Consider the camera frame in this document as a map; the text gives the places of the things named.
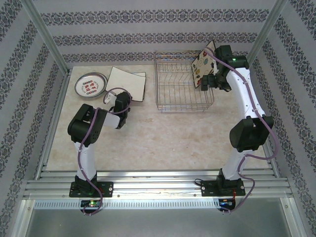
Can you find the square plate floral print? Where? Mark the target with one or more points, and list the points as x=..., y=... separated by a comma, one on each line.
x=202, y=64

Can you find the round plate coloured dot print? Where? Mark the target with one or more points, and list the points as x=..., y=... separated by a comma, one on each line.
x=90, y=86

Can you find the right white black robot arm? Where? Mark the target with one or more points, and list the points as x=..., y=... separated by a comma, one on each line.
x=244, y=93

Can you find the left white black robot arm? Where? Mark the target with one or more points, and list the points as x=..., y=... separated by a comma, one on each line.
x=85, y=158

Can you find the aluminium mounting rails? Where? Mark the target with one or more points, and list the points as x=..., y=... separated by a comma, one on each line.
x=158, y=182

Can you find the left controller circuit board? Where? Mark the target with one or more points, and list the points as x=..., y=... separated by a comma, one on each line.
x=91, y=204

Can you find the controller circuit board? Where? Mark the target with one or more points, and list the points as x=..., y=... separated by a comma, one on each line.
x=225, y=203
x=91, y=204

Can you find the right controller circuit board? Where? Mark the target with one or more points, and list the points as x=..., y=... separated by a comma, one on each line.
x=225, y=203

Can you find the grey metal sheet panel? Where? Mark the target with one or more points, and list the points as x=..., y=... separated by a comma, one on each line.
x=158, y=222

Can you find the aluminium side rail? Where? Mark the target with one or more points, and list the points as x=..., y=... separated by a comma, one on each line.
x=61, y=98
x=249, y=86

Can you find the aluminium frame post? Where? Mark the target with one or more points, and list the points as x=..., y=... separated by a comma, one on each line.
x=265, y=32
x=47, y=37

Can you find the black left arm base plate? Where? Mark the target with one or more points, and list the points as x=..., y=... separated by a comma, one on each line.
x=106, y=188

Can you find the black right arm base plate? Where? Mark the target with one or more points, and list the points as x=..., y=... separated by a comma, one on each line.
x=208, y=188

